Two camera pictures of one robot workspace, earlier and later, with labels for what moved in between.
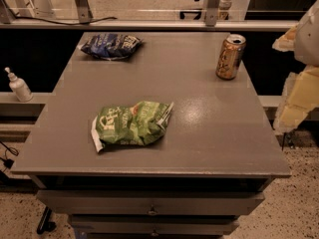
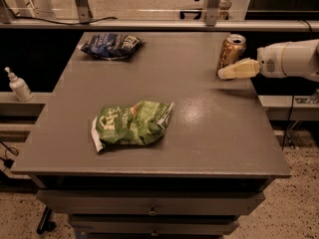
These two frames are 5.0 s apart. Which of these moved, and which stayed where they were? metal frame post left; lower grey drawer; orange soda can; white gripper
Moved: white gripper
Stayed: lower grey drawer; orange soda can; metal frame post left
